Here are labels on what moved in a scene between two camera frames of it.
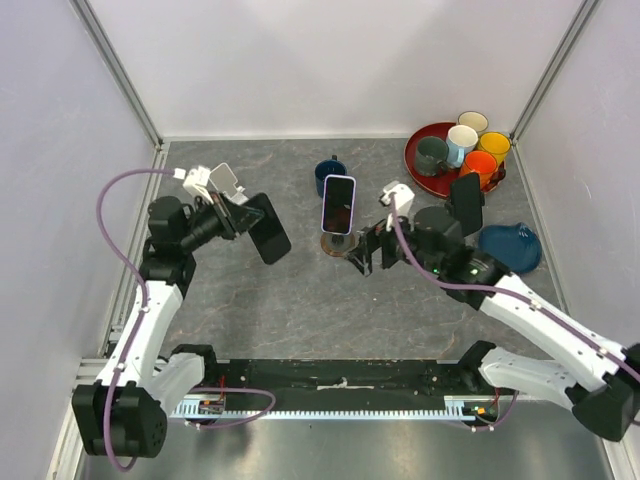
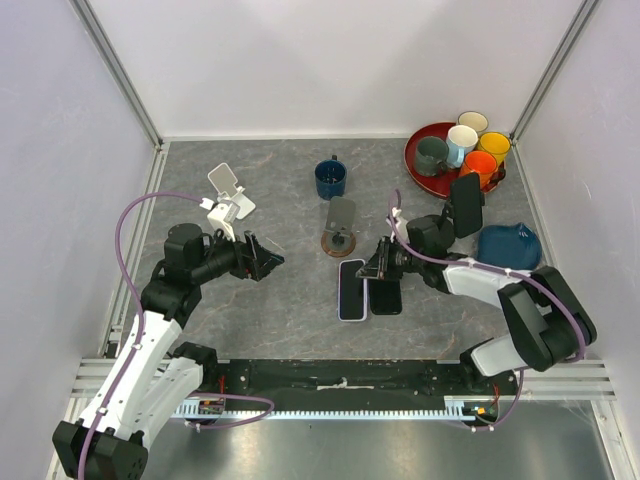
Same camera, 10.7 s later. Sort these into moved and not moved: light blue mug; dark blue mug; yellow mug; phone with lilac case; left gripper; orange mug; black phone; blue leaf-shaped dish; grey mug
Moved: left gripper; phone with lilac case; black phone
Not moved: orange mug; dark blue mug; grey mug; yellow mug; blue leaf-shaped dish; light blue mug
